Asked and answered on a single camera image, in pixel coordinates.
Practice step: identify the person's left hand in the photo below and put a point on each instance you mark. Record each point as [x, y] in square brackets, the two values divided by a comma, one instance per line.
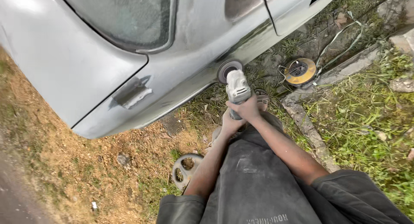
[230, 124]

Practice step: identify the person's left fingers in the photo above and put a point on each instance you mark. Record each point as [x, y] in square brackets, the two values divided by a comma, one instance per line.
[226, 115]

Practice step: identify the person's dark grey clothing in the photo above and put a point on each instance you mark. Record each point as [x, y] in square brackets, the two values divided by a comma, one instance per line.
[278, 191]

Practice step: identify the grey perforated metal disc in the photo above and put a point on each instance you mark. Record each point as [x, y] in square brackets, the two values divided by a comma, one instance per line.
[186, 170]

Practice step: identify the person's sandal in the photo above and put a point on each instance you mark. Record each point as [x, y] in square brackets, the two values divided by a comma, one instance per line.
[262, 99]

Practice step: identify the small white litter scrap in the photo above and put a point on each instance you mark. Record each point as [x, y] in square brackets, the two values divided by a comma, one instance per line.
[94, 205]

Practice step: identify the person's right fingers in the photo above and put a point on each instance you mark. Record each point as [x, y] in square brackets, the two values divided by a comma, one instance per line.
[236, 108]

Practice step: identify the concrete curb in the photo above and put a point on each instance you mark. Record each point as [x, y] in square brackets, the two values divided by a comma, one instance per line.
[323, 97]

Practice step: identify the person's right hand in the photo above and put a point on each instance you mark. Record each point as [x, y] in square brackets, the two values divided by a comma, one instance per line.
[247, 108]

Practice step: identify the grey angle grinder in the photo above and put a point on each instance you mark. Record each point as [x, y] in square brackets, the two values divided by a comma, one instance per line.
[236, 84]

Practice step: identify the grey car body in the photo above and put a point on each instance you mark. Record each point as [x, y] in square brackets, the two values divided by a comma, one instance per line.
[129, 52]

